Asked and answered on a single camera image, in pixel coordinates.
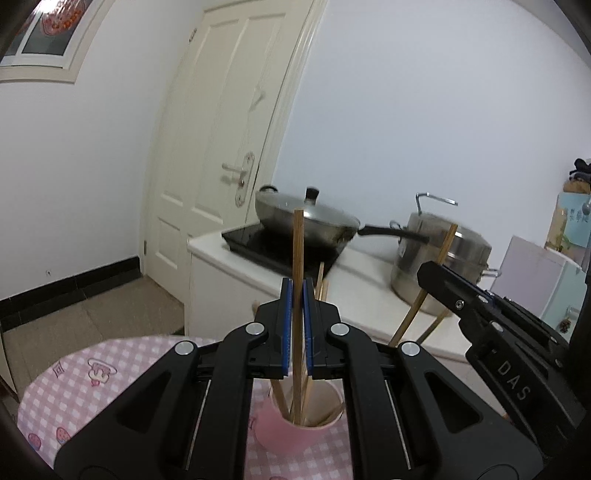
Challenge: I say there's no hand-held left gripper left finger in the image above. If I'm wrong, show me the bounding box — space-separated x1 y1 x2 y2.
54 277 293 480

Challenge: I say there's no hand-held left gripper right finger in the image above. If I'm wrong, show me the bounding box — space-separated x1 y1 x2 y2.
302 278 543 480

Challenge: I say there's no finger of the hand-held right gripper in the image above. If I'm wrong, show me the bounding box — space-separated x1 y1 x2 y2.
417 261 498 325

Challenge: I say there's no single wooden chopstick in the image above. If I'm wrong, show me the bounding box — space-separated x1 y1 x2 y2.
389 224 459 348
292 210 305 424
417 310 451 346

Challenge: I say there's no pink cup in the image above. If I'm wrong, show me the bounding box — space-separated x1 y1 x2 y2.
255 378 346 455

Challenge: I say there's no stainless steel steamer pot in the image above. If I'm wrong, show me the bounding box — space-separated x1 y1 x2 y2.
390 193 502 317

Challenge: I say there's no white counter cabinet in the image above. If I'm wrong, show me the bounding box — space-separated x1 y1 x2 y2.
186 228 476 363

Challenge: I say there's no black induction cooktop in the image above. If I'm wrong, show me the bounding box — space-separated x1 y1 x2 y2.
221 224 356 280

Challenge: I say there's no white fridge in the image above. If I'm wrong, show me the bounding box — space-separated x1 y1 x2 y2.
489 235 591 342

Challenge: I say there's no glass wok lid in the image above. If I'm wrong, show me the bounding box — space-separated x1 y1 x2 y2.
256 186 361 232

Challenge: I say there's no light blue printed box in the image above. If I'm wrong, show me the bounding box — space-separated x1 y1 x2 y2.
545 191 591 259

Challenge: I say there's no dark plush toy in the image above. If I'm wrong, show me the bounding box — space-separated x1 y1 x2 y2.
569 158 591 195

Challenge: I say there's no pink checked bear tablecloth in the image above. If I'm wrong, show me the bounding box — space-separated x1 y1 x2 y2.
17 336 356 480

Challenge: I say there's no cream panel door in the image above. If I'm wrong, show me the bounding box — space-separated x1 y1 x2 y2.
141 0 326 303

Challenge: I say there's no white framed window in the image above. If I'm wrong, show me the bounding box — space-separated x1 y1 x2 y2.
0 0 118 85

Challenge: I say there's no red paper window decal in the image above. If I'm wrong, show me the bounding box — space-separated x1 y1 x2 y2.
41 0 86 31

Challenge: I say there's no steel wok with black handle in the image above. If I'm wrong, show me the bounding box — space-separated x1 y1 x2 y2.
255 185 430 247

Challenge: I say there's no metal door handle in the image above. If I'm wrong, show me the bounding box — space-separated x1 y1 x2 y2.
221 151 256 208

